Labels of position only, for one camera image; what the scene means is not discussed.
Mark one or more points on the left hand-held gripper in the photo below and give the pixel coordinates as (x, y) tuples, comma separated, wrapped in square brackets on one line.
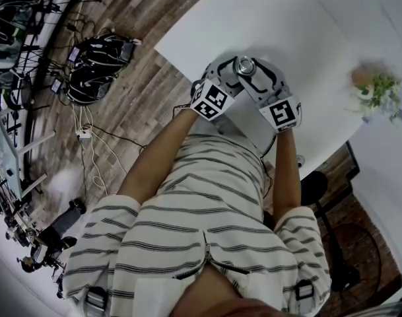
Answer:
[(212, 101)]

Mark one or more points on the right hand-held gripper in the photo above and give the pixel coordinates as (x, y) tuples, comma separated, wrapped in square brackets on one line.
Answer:
[(281, 112)]

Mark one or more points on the small round metal object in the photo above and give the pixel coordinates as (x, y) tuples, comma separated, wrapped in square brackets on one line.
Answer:
[(246, 66)]

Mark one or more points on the person's right forearm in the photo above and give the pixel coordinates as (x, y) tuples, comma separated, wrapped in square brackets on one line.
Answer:
[(286, 177)]

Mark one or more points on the person's left forearm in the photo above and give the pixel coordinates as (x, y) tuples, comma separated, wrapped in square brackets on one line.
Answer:
[(154, 158)]

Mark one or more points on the small grey round object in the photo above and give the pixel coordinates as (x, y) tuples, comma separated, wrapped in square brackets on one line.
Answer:
[(301, 161)]

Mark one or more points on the black standing fan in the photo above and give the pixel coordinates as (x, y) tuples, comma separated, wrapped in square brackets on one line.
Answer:
[(314, 187)]

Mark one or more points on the small potted flower plant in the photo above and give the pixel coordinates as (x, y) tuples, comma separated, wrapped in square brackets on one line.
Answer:
[(380, 88)]

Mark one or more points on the black backpack with white lines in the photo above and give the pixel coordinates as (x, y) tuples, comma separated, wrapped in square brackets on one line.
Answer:
[(90, 86), (105, 55)]

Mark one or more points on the person's striped shirt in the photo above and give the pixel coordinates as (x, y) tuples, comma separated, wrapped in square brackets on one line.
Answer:
[(200, 210)]

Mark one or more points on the white power strip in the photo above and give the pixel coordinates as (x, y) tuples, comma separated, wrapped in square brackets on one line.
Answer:
[(84, 134)]

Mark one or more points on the small blue screen device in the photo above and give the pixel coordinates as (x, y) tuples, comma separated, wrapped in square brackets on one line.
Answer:
[(56, 86), (75, 54)]

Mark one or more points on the person's neck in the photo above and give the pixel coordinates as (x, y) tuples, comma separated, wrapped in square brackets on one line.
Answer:
[(214, 292)]

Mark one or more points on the white side table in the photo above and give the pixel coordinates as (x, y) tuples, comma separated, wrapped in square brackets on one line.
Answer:
[(4, 137)]

